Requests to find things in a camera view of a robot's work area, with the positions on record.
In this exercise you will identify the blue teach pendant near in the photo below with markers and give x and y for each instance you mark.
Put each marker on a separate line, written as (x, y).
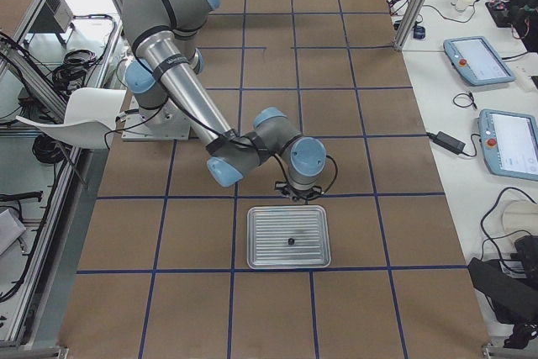
(509, 143)

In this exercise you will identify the blue teach pendant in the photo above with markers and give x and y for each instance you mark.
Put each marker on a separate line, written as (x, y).
(477, 62)
(509, 143)

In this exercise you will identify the ribbed metal tray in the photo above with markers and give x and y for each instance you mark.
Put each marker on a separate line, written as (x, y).
(269, 228)

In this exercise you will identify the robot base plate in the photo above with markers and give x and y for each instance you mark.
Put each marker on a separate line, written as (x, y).
(165, 123)

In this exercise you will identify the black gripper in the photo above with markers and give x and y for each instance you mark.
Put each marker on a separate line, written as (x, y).
(299, 196)

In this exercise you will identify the black power adapter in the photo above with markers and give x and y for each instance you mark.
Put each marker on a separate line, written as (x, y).
(447, 142)

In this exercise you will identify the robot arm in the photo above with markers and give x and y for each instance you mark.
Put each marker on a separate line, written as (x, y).
(151, 27)

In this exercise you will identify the blue teach pendant far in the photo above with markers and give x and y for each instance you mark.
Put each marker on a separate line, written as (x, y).
(477, 62)

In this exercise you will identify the white plastic chair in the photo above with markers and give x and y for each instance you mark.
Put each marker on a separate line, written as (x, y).
(90, 115)

